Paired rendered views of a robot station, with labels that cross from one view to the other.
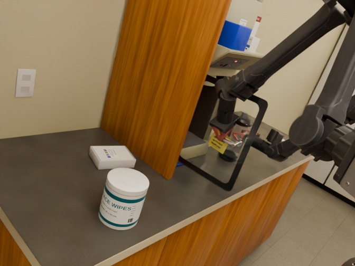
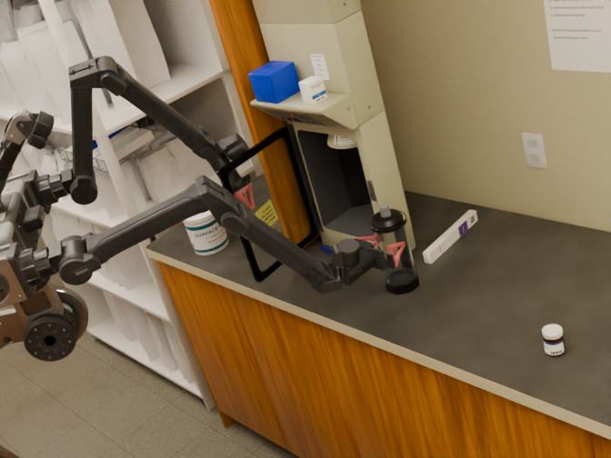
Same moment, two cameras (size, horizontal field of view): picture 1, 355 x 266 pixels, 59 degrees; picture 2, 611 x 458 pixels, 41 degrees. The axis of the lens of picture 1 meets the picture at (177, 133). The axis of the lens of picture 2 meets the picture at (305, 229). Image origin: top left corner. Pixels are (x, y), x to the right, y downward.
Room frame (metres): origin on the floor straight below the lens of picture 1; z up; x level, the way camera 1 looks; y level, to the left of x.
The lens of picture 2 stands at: (2.00, -2.31, 2.26)
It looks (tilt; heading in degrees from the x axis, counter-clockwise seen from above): 27 degrees down; 109
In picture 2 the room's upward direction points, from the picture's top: 17 degrees counter-clockwise
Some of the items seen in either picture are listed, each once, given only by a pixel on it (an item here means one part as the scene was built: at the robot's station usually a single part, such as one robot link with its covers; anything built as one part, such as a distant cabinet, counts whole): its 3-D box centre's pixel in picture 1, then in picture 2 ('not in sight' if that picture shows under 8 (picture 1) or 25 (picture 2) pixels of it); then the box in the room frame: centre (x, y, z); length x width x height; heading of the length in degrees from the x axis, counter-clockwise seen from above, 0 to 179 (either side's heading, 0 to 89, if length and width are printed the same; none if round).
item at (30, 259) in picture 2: not in sight; (35, 265); (0.81, -0.81, 1.45); 0.09 x 0.08 x 0.12; 113
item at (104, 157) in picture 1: (112, 157); not in sight; (1.15, 0.23, 0.96); 0.16 x 0.12 x 0.04; 129
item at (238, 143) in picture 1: (228, 140); not in sight; (1.12, -0.19, 1.20); 0.10 x 0.05 x 0.03; 61
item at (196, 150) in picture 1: (215, 132); (271, 204); (1.18, -0.14, 1.19); 0.30 x 0.01 x 0.40; 61
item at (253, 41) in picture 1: (249, 43); (313, 90); (1.42, -0.18, 1.54); 0.05 x 0.05 x 0.06; 47
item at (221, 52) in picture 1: (234, 60); (302, 114); (1.36, -0.13, 1.46); 0.32 x 0.12 x 0.10; 145
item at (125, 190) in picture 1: (123, 198); (205, 228); (0.83, 0.10, 1.02); 0.13 x 0.13 x 0.15
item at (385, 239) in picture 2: not in sight; (395, 251); (1.56, -0.30, 1.06); 0.11 x 0.11 x 0.21
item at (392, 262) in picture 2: not in sight; (390, 250); (1.56, -0.35, 1.10); 0.09 x 0.07 x 0.07; 54
